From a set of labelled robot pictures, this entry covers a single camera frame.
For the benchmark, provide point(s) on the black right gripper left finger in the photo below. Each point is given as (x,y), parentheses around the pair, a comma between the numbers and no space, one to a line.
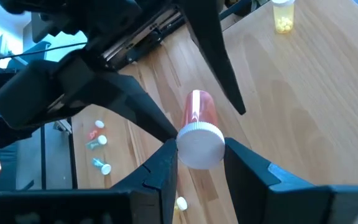
(157,186)

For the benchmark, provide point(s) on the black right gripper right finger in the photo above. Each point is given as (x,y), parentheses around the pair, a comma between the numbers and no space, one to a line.
(275,193)

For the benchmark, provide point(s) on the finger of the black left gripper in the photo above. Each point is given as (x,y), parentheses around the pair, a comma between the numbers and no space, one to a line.
(129,102)
(213,56)

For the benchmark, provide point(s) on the red medicine bottle white cap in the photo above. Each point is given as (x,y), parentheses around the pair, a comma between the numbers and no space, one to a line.
(199,109)
(92,133)

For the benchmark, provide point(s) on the green medicine bottle white cap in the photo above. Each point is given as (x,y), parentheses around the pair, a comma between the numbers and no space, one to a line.
(94,144)

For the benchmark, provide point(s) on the yellow medicine bottle white cap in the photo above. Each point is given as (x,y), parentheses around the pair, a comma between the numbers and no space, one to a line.
(283,17)
(181,203)

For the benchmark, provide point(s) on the wooden shelf with black legs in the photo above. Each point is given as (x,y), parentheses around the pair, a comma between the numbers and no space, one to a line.
(291,109)

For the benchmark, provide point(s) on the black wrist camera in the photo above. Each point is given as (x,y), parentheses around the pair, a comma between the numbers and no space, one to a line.
(36,96)

